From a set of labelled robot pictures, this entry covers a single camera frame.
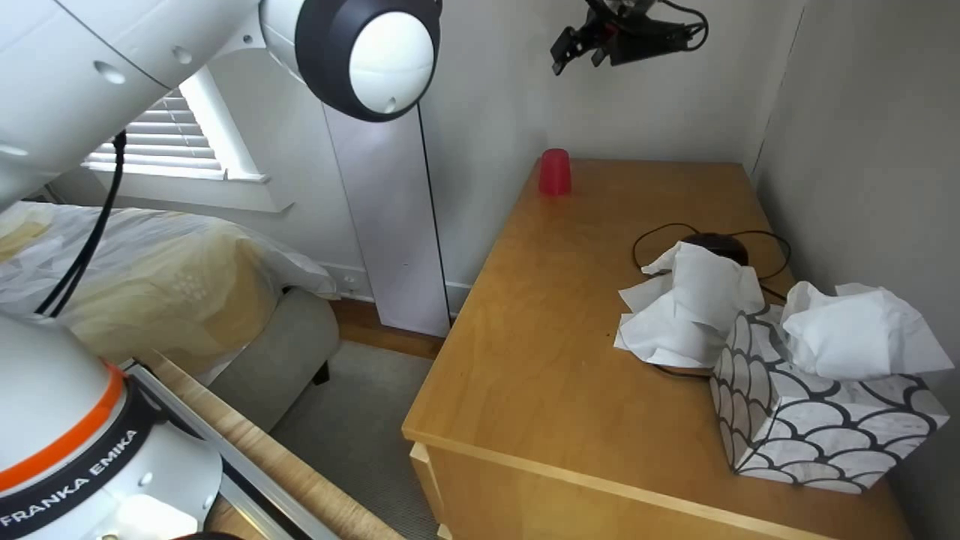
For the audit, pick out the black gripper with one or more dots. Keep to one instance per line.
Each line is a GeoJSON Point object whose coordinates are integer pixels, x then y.
{"type": "Point", "coordinates": [610, 27]}

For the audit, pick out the red plastic cup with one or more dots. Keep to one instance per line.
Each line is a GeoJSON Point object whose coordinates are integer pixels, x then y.
{"type": "Point", "coordinates": [555, 175]}

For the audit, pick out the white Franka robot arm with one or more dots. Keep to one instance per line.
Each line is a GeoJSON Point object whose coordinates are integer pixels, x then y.
{"type": "Point", "coordinates": [92, 60]}

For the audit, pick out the white leaning panel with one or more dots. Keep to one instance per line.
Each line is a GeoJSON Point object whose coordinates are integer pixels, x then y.
{"type": "Point", "coordinates": [391, 220]}

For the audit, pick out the crumpled white tissue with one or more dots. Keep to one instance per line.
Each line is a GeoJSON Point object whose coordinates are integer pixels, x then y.
{"type": "Point", "coordinates": [694, 302]}

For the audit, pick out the wooden dresser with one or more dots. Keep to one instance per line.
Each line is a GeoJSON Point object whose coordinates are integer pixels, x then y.
{"type": "Point", "coordinates": [559, 360]}

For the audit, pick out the white tissue in box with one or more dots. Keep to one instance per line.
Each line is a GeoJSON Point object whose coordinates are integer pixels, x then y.
{"type": "Point", "coordinates": [860, 333]}

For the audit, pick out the grey upholstered stool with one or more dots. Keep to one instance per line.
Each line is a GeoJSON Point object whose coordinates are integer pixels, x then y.
{"type": "Point", "coordinates": [285, 356]}

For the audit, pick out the white window blinds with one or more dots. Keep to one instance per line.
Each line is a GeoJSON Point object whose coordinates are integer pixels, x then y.
{"type": "Point", "coordinates": [165, 138]}

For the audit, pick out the scallop patterned tissue box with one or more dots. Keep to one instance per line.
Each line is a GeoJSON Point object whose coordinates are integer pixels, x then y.
{"type": "Point", "coordinates": [821, 430]}

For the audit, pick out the bed with white sheet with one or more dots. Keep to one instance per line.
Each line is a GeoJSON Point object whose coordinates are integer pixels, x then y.
{"type": "Point", "coordinates": [131, 281]}

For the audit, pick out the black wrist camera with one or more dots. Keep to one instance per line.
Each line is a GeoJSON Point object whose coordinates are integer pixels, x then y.
{"type": "Point", "coordinates": [660, 36]}

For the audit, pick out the wooden rail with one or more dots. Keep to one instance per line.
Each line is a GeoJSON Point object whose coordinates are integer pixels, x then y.
{"type": "Point", "coordinates": [272, 453]}

